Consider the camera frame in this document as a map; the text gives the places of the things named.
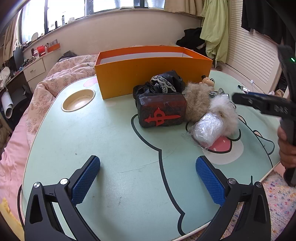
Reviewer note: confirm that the green hanging garment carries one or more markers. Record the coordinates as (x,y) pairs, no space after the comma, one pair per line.
(215,29)

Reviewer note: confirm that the black satin lace scrunchie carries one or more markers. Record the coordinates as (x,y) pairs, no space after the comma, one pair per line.
(168,82)

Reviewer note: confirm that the black computer monitor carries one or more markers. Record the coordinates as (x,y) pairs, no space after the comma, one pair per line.
(18,57)

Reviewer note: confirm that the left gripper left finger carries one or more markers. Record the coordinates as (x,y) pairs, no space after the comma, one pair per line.
(41,221)

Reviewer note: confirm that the dark mahjong tile block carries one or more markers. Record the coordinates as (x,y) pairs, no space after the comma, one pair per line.
(155,109)

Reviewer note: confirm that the person's right hand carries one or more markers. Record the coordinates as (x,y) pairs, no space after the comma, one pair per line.
(287,151)

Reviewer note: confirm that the silver snack wrapper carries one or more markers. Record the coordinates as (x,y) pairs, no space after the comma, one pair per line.
(244,89)

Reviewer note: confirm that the orange cardboard box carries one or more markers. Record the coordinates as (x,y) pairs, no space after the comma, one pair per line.
(118,71)

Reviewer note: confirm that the cartoon pig figure keychain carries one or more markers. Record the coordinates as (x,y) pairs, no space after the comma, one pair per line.
(207,82)

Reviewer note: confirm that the black hanging garment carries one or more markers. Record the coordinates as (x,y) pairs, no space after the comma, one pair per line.
(261,17)

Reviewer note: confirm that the red object on desk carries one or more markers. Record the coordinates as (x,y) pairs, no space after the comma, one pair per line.
(41,50)

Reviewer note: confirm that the brown fluffy fur scrunchie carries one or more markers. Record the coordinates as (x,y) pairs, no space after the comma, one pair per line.
(198,100)

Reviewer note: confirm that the pink floral quilt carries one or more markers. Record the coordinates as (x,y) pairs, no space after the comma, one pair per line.
(14,157)

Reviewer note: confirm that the white fluffy fur scrunchie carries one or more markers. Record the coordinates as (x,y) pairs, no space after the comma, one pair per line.
(224,109)

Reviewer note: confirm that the black clothes pile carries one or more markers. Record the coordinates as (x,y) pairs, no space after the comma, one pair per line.
(191,40)

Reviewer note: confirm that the clear plastic wrapped bundle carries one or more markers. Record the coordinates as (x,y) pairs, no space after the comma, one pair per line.
(207,130)

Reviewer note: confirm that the white drawer cabinet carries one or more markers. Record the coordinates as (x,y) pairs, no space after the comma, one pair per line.
(35,69)

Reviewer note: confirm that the beige curtain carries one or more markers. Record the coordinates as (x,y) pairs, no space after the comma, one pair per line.
(190,7)

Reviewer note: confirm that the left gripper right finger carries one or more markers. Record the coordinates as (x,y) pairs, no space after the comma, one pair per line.
(253,222)

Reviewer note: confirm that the colourful speckled rug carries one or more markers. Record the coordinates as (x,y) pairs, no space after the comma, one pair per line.
(281,201)

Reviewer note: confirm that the orange tray on desk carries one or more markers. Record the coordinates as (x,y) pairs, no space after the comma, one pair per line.
(54,47)

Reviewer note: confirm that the rolled white paper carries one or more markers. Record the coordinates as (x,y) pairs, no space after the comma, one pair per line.
(7,104)

